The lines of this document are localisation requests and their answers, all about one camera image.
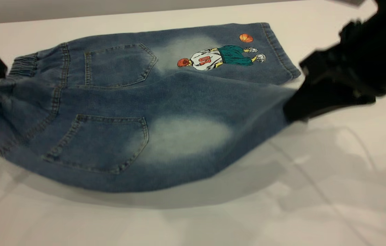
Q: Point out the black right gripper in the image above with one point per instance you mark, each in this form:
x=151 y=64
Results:
x=377 y=58

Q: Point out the blue denim shorts basketball print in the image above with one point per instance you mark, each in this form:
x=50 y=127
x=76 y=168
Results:
x=165 y=102

